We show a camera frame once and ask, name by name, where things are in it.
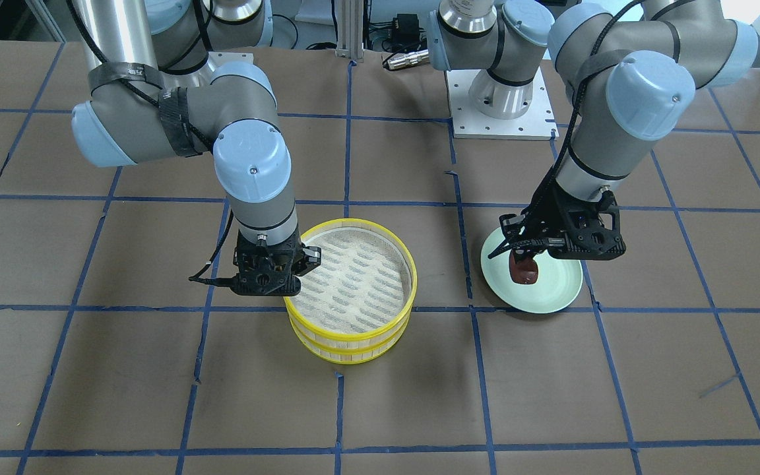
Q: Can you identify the aluminium frame post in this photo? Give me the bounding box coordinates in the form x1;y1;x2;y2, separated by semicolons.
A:
332;1;367;63

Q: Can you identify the yellow bamboo steamer basket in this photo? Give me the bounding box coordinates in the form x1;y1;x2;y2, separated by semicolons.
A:
284;218;418;342

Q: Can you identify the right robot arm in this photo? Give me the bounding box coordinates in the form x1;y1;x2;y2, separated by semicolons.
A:
67;1;321;296

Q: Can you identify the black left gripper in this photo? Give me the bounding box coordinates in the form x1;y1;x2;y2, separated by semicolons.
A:
488;179;625;261

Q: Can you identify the yellow bamboo steamer base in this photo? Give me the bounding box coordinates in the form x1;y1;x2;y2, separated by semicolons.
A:
290;317;410;365

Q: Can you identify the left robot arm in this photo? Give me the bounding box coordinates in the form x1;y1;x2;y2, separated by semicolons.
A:
427;1;760;263

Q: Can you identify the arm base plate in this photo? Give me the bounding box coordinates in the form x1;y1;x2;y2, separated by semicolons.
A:
445;69;559;141

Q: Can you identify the brown bun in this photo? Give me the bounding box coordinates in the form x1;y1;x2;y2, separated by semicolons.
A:
509;249;539;285

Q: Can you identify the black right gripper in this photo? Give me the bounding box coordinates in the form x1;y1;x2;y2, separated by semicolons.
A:
232;232;322;296

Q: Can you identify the pale green plate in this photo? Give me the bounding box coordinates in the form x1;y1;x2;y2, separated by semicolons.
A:
480;228;583;315

